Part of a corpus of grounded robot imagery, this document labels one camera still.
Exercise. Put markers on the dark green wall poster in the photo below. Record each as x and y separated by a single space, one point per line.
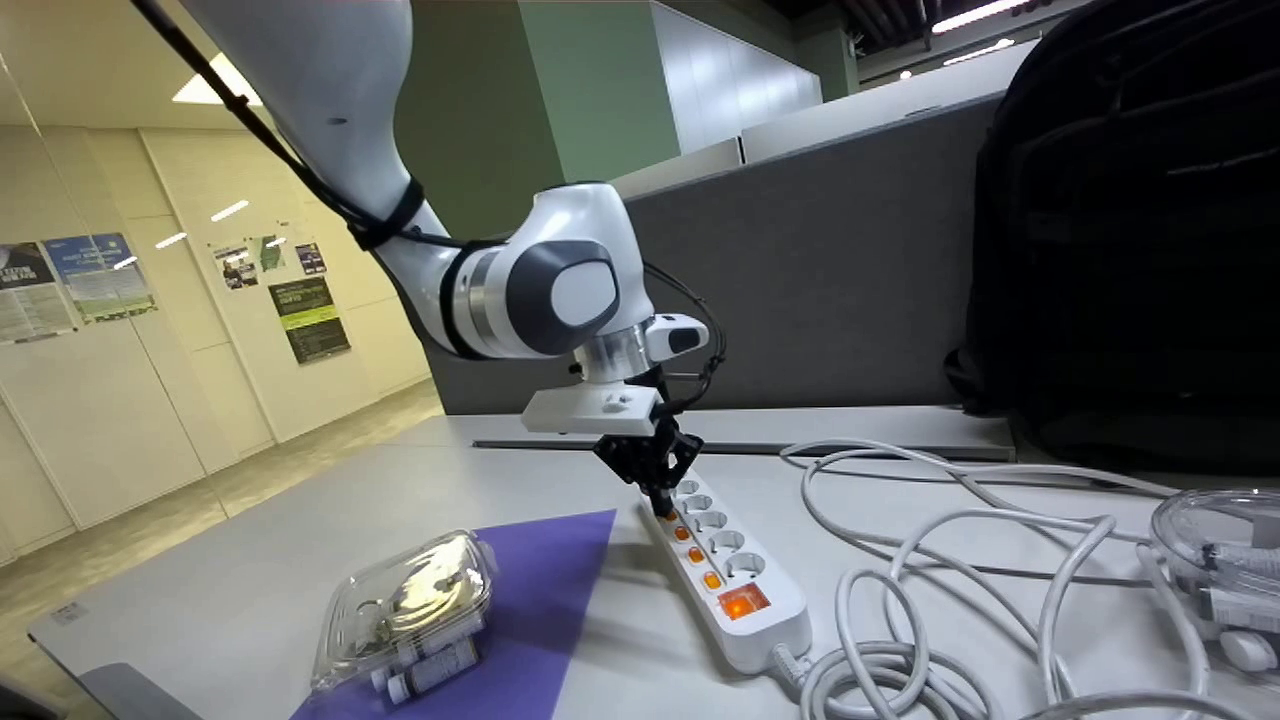
309 317

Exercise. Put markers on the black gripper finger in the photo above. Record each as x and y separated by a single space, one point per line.
661 507

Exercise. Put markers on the blue wall poster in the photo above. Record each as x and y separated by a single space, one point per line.
100 279

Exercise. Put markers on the clear package with white adapter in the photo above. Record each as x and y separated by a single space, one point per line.
404 626

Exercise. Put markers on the purple paper sheet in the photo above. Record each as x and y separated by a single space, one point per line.
545 577

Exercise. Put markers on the grey partition wall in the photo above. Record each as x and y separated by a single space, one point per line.
832 249

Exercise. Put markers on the grey wall poster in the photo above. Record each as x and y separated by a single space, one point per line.
31 294

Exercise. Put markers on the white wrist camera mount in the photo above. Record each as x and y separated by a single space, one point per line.
619 388

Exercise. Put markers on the white six-socket power strip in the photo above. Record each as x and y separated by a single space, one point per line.
737 591

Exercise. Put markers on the small wall photo notices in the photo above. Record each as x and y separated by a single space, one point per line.
245 267

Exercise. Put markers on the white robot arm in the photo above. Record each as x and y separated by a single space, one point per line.
561 287

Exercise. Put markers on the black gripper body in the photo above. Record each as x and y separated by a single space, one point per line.
654 463

